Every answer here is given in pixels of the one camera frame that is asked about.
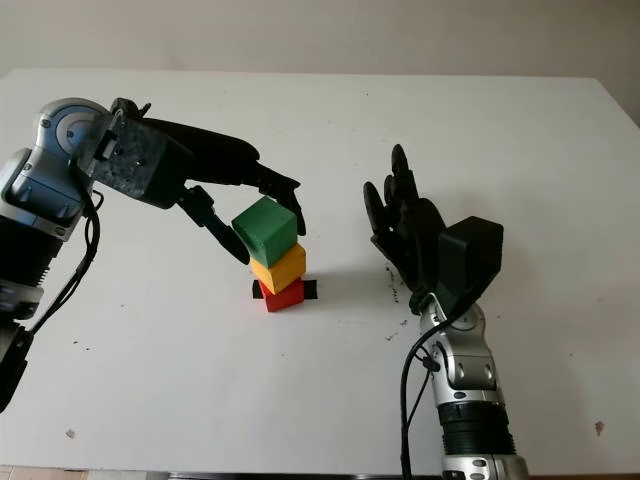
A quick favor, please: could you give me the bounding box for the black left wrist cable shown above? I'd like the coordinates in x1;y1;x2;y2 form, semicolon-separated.
23;163;104;337

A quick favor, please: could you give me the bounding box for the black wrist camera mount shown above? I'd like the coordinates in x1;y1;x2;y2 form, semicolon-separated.
74;110;195;211
431;215;506;315

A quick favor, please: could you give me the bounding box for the green wooden block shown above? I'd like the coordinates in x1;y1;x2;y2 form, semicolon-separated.
231;195;299;267

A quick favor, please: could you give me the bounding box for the yellow wooden block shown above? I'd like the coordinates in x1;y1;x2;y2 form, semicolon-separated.
248;243;308;295

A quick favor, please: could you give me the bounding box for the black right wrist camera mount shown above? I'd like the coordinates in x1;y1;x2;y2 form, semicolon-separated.
431;215;506;315

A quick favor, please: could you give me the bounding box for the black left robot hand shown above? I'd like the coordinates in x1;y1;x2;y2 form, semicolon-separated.
144;117;308;267

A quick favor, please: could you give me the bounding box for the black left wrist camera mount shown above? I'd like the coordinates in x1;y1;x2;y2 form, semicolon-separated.
74;110;195;211

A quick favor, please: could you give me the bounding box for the black tape strip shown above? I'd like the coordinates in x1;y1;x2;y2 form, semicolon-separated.
251;279;320;302

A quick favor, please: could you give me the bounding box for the red wooden block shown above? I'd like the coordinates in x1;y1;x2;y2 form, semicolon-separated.
258;278;307;314

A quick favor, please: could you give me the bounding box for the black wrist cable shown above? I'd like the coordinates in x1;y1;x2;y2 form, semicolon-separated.
399;298;452;477
23;163;104;337

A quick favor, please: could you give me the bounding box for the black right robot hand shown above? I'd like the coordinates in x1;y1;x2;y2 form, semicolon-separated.
362;143;451;315

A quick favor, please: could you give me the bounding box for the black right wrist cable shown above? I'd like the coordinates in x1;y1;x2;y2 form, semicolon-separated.
399;298;452;477

